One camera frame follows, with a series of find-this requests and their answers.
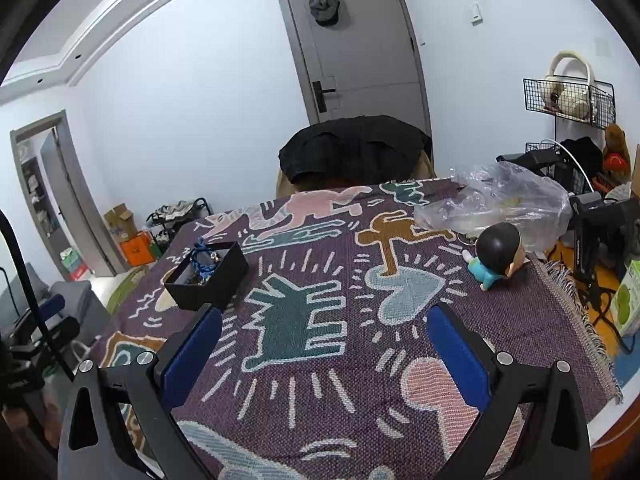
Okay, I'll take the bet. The tan chair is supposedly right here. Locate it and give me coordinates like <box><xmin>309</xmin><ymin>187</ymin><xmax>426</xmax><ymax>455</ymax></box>
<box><xmin>276</xmin><ymin>151</ymin><xmax>436</xmax><ymax>198</ymax></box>

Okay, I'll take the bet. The grey cap on door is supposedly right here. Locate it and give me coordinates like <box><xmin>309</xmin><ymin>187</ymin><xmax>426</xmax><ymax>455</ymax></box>
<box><xmin>308</xmin><ymin>0</ymin><xmax>341</xmax><ymax>27</ymax></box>

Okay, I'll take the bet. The patterned purple woven blanket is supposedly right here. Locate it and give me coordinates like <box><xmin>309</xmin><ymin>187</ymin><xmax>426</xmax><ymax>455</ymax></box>
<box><xmin>91</xmin><ymin>181</ymin><xmax>620</xmax><ymax>479</ymax></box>

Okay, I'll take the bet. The black desk device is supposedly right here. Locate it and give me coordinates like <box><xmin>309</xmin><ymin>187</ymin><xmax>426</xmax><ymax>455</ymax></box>
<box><xmin>570</xmin><ymin>192</ymin><xmax>639</xmax><ymax>284</ymax></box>

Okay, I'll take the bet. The cardboard box on floor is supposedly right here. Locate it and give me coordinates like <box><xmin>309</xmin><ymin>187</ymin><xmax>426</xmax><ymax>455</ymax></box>
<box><xmin>103</xmin><ymin>203</ymin><xmax>138</xmax><ymax>243</ymax></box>

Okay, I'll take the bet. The green white carton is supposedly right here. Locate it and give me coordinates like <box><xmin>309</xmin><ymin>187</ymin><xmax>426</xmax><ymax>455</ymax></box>
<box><xmin>611</xmin><ymin>260</ymin><xmax>640</xmax><ymax>337</ymax></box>

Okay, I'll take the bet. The black door handle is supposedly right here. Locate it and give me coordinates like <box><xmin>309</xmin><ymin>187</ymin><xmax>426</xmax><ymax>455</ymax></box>
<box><xmin>311</xmin><ymin>80</ymin><xmax>336</xmax><ymax>114</ymax></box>

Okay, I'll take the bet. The orange paper bag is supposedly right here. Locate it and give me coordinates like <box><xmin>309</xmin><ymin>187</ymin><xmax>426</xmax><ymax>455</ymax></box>
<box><xmin>119</xmin><ymin>233</ymin><xmax>155</xmax><ymax>266</ymax></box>

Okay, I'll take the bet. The grey shelf cabinet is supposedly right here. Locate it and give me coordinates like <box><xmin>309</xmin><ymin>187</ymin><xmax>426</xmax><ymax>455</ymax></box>
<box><xmin>10</xmin><ymin>110</ymin><xmax>130</xmax><ymax>281</ymax></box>

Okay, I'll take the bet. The black cable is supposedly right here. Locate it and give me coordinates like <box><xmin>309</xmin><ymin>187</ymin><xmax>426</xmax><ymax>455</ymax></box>
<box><xmin>0</xmin><ymin>209</ymin><xmax>76</xmax><ymax>380</ymax></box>

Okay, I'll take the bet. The green round floor mat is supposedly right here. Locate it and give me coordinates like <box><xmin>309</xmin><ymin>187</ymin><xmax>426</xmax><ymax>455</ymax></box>
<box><xmin>105</xmin><ymin>266</ymin><xmax>150</xmax><ymax>315</ymax></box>

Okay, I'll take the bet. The grey sofa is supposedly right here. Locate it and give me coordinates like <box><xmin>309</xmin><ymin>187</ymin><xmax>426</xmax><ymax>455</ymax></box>
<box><xmin>0</xmin><ymin>261</ymin><xmax>112</xmax><ymax>361</ymax></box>

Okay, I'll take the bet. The white light switch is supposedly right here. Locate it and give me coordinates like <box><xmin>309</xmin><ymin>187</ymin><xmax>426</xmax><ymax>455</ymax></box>
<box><xmin>470</xmin><ymin>2</ymin><xmax>484</xmax><ymax>26</ymax></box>

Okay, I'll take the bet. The black-haired boy figurine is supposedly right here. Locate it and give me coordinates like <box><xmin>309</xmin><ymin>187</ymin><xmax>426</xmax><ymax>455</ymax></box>
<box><xmin>462</xmin><ymin>222</ymin><xmax>526</xmax><ymax>292</ymax></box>

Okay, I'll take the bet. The grey door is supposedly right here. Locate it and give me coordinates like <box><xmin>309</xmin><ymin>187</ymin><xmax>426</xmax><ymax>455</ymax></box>
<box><xmin>279</xmin><ymin>0</ymin><xmax>431</xmax><ymax>133</ymax></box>

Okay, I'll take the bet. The cream handbag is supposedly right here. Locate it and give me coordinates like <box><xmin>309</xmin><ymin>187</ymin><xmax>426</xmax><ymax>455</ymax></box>
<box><xmin>541</xmin><ymin>50</ymin><xmax>594</xmax><ymax>120</ymax></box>

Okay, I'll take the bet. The brown plush toy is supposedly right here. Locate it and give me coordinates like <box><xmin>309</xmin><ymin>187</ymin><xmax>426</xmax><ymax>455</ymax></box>
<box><xmin>603</xmin><ymin>124</ymin><xmax>631</xmax><ymax>176</ymax></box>

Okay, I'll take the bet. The black shoe rack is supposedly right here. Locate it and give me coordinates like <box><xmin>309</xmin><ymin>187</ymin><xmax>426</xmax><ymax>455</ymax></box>
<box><xmin>145</xmin><ymin>197</ymin><xmax>212</xmax><ymax>250</ymax></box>

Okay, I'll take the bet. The clear plastic bag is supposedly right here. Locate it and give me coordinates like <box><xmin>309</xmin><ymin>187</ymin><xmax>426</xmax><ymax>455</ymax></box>
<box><xmin>413</xmin><ymin>162</ymin><xmax>572</xmax><ymax>252</ymax></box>

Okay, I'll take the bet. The blue braided cord bracelet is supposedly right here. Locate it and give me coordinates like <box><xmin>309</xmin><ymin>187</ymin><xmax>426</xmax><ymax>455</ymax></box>
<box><xmin>188</xmin><ymin>237</ymin><xmax>222</xmax><ymax>286</ymax></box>

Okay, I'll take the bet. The black jewelry box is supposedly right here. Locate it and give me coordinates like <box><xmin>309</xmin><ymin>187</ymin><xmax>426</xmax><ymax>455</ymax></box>
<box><xmin>165</xmin><ymin>240</ymin><xmax>248</xmax><ymax>312</ymax></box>

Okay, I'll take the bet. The black wire wall basket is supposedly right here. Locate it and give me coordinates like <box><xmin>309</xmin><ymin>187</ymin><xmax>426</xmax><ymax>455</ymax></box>
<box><xmin>523</xmin><ymin>76</ymin><xmax>617</xmax><ymax>130</ymax></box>

